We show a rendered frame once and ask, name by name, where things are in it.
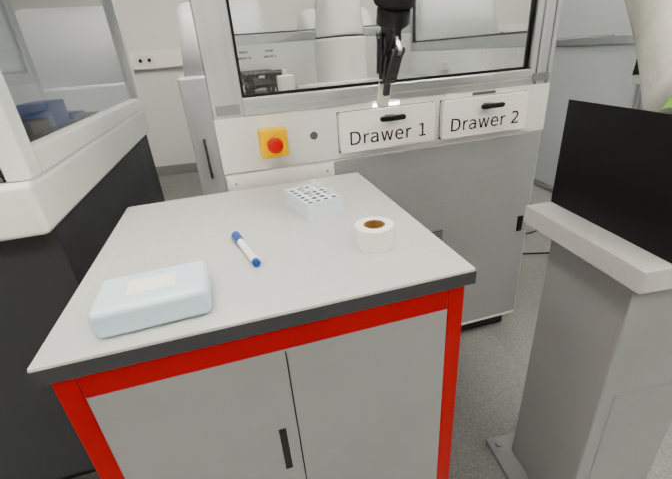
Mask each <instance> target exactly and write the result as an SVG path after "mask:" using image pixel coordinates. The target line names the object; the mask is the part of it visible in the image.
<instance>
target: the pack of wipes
mask: <svg viewBox="0 0 672 479"><path fill-rule="evenodd" d="M211 308H212V297H211V280H210V275H209V271H208V267H207V264H206V262H204V261H195V262H191V263H186V264H181V265H176V266H172V267H167V268H162V269H157V270H153V271H148V272H143V273H138V274H133V275H129V276H124V277H119V278H114V279H110V280H106V281H104V282H103V283H102V284H101V286H100V289H99V291H98V293H97V296H96V298H95V300H94V302H93V305H92V307H91V309H90V312H89V314H88V321H89V324H90V326H91V328H92V331H93V333H94V335H95V336H96V337H97V338H99V339H104V338H108V337H112V336H116V335H120V334H124V333H128V332H132V331H136V330H140V329H145V328H149V327H153V326H157V325H161V324H165V323H169V322H173V321H177V320H181V319H185V318H189V317H194V316H198V315H202V314H206V313H208V312H210V311H211Z"/></svg>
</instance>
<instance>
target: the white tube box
mask: <svg viewBox="0 0 672 479"><path fill-rule="evenodd" d="M326 188H327V187H325V186H323V185H321V184H320V188H318V189H316V188H315V186H314V187H312V186H311V183H309V184H305V192H301V191H300V186H297V187H293V188H289V189H285V190H284V192H285V199H286V205H288V206H289V207H290V208H292V209H293V210H295V211H296V212H297V213H299V214H300V215H302V216H303V217H304V218H306V219H307V220H309V221H312V220H315V219H318V218H322V217H325V216H329V215H332V214H335V213H339V212H342V211H343V203H342V195H340V194H338V193H336V192H335V191H333V190H332V195H327V193H326ZM308 189H312V190H313V196H312V197H308V195H307V190H308Z"/></svg>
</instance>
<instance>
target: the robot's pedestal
mask: <svg viewBox="0 0 672 479"><path fill-rule="evenodd" d="M524 222H525V223H526V224H528V225H529V226H531V227H533V228H534V229H536V230H537V231H539V232H540V233H542V234H544V235H545V236H547V237H548V238H550V239H552V240H551V246H550V251H549V256H548V262H547V267H546V272H545V278H544V283H543V288H542V294H541V299H540V305H539V310H538V315H537V321H536V326H535V331H534V337H533V342H532V347H531V353H530V358H529V363H528V369H527V374H526V379H525V385H524V390H523V396H522V401H521V406H520V412H519V417H518V422H517V428H516V432H514V433H510V434H505V435H501V436H496V437H492V438H488V439H486V441H485V442H486V444H487V446H488V447H489V449H490V451H491V453H492V454H493V456H494V458H495V459H496V461H497V463H498V465H499V466H500V468H501V470H502V472H503V473H504V475H505V477H506V478H507V479H646V478H647V476H648V474H649V472H650V469H651V467H652V465H653V462H654V460H655V458H656V455H657V453H658V451H659V448H660V446H661V444H662V441H663V439H664V437H665V435H666V432H667V430H668V428H669V425H670V423H671V421H672V264H671V263H669V262H667V261H665V260H663V259H661V258H659V257H657V256H656V255H654V254H652V253H650V252H648V251H646V250H644V249H642V248H640V247H638V246H636V245H634V244H632V243H630V242H628V241H626V240H624V239H623V238H621V237H619V236H617V235H615V234H613V233H611V232H609V231H607V230H605V229H603V228H601V227H599V226H597V225H595V224H593V223H591V222H590V221H588V220H586V219H584V218H582V217H580V216H578V215H576V214H574V213H572V212H570V211H568V210H566V209H564V208H562V207H560V206H558V205H557V204H555V203H553V202H546V203H539V204H532V205H526V209H525V216H524Z"/></svg>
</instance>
